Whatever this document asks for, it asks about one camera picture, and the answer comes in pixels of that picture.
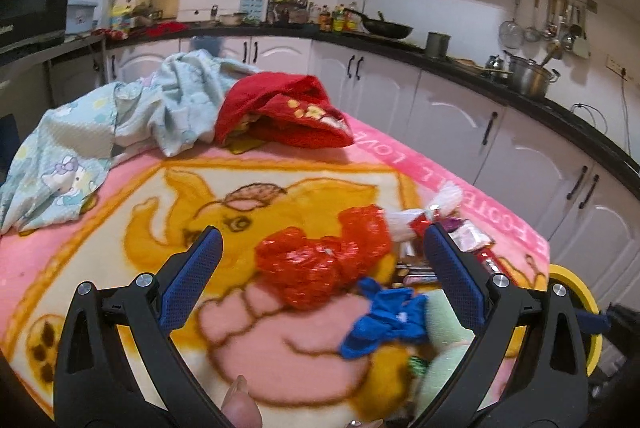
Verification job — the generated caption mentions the green foam net sleeve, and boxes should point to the green foam net sleeve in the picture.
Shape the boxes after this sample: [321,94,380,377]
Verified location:
[412,289,474,414]

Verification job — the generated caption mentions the blue plastic bag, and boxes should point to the blue plastic bag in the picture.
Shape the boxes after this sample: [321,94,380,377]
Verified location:
[338,277,428,360]

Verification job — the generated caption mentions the white pink tissue packet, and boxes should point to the white pink tissue packet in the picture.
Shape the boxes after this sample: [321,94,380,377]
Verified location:
[449,220,495,252]

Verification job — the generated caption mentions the purple candy wrapper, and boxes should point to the purple candy wrapper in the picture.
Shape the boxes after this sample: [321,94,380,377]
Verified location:
[439,217,464,233]

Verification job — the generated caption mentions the red plastic bag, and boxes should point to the red plastic bag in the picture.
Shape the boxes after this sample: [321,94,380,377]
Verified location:
[255,205,392,311]

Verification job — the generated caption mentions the white foam net bundle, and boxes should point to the white foam net bundle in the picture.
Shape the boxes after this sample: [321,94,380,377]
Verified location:
[384,182,463,243]

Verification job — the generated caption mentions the green snack packet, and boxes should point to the green snack packet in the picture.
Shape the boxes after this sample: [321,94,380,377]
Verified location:
[408,356,428,378]

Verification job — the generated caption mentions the red cylindrical snack tube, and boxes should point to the red cylindrical snack tube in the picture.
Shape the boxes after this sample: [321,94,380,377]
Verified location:
[475,247,506,275]

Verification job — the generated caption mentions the red snack stick wrapper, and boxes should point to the red snack stick wrapper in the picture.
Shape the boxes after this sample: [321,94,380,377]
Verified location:
[409,210,440,238]

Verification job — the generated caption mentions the yellow rimmed trash bin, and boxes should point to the yellow rimmed trash bin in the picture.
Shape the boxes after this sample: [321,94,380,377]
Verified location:
[504,262,604,378]

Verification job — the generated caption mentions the white lower kitchen cabinets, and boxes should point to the white lower kitchen cabinets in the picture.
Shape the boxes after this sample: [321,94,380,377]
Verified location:
[46,34,640,309]

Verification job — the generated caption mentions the operator thumb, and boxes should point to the operator thumb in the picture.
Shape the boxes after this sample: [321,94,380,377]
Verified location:
[221,375,262,428]

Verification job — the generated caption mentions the pink cartoon fleece blanket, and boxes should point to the pink cartoon fleece blanket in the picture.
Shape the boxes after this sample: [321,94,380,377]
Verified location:
[0,115,551,428]

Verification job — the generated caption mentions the light blue patterned cloth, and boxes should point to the light blue patterned cloth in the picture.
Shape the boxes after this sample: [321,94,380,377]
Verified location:
[1,50,257,233]

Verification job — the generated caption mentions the red embroidered cloth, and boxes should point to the red embroidered cloth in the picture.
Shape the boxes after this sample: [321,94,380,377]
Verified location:
[214,71,354,149]

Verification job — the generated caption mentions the stainless steel stock pot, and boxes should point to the stainless steel stock pot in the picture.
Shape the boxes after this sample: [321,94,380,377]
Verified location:
[506,52,561,100]

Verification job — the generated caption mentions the small metal kettle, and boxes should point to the small metal kettle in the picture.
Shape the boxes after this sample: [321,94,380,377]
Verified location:
[484,55,509,82]

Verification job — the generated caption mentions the hanging metal strainer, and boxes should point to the hanging metal strainer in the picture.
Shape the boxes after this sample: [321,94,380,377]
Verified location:
[498,0,524,50]

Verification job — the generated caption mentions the blue plastic storage box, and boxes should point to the blue plastic storage box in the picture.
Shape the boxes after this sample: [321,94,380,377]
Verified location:
[65,0,98,36]

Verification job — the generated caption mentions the metal cup on counter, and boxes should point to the metal cup on counter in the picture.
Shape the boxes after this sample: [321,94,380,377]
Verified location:
[424,32,450,59]

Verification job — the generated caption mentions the black frying pan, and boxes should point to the black frying pan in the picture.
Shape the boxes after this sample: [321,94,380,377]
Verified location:
[345,7,413,40]

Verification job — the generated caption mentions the white wall power socket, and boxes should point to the white wall power socket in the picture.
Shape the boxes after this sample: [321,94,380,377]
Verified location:
[605,55,626,78]

